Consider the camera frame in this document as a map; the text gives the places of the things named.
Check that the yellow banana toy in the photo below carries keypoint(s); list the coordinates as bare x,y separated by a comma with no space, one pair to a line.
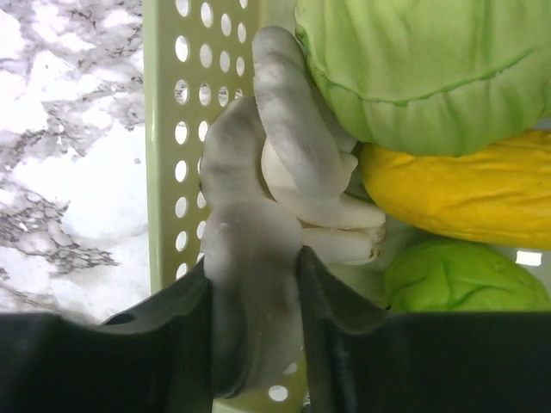
499,195

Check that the grey oyster mushroom toy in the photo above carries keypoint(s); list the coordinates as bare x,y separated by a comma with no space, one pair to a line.
274,170

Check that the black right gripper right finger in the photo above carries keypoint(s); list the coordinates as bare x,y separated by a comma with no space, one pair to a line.
362,358

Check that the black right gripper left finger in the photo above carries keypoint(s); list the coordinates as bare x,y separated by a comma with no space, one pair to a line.
153,357

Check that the small bright green vegetable toy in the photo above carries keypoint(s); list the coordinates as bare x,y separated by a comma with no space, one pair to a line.
452,275

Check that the pale green perforated basket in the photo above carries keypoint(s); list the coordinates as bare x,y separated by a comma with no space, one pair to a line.
198,59

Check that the green cabbage toy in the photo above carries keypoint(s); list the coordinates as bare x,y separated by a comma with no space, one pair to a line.
430,77

